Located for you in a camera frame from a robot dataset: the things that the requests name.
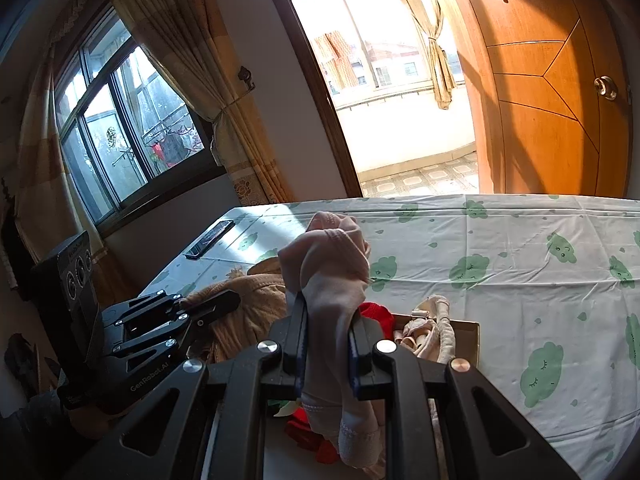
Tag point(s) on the brown wooden door frame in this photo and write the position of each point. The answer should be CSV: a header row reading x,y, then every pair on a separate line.
x,y
320,100

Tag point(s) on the black remote control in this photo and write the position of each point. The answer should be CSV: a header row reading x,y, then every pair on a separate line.
x,y
210,240

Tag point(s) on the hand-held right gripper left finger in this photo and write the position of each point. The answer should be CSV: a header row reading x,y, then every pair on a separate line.
x,y
292,340

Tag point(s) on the beige balcony curtain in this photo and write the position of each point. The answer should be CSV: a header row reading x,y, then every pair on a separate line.
x,y
437,70

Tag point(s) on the tan underwear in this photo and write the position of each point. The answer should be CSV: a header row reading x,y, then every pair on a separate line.
x,y
250,310

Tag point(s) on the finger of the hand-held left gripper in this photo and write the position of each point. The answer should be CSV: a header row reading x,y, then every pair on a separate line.
x,y
215,305
160,345

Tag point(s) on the brass door knob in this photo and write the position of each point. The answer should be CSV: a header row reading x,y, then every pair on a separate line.
x,y
605,88

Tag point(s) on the pink beige underwear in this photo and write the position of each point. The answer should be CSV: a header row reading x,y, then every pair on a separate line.
x,y
325,280

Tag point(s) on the large red underwear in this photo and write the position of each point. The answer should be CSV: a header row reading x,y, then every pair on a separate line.
x,y
377,320

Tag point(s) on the outdoor laundry rack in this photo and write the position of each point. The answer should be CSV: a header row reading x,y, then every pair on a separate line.
x,y
170,147

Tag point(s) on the beige orange window curtain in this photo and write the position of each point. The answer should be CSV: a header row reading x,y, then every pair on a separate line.
x,y
40,160

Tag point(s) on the round window sticker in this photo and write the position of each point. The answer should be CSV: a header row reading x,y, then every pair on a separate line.
x,y
112,137

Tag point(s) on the green cloud print tablecloth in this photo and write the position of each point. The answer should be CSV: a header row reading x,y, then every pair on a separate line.
x,y
500,285

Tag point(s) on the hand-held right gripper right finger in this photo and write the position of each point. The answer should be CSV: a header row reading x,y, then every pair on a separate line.
x,y
356,360

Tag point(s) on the white underwear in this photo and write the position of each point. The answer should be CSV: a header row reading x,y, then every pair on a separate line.
x,y
430,325

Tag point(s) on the orange hanging clothes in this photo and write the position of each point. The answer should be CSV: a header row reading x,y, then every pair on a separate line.
x,y
340,60

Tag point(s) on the dark framed window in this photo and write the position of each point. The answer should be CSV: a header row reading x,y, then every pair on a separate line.
x,y
125,135

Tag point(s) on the beige tied window curtain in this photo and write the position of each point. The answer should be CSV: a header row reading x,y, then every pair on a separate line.
x,y
200,60

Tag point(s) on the dark metal wall hook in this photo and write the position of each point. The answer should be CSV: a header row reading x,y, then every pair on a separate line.
x,y
245,78

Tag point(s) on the orange wooden door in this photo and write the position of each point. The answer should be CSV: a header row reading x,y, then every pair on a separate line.
x,y
540,125

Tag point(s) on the shallow cardboard tray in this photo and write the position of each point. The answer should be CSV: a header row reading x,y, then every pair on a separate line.
x,y
465,340

